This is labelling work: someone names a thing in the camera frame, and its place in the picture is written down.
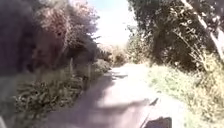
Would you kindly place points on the dense wood of trees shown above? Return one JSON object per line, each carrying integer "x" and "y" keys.
{"x": 43, "y": 33}

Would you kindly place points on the grassy verge strip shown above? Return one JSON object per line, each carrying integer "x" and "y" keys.
{"x": 186, "y": 90}

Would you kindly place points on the grey gravel path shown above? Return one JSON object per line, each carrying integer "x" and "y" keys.
{"x": 123, "y": 96}

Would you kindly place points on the row of leafy trees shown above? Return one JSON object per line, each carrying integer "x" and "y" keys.
{"x": 173, "y": 30}

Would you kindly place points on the green weedy verge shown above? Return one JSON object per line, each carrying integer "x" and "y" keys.
{"x": 50, "y": 90}

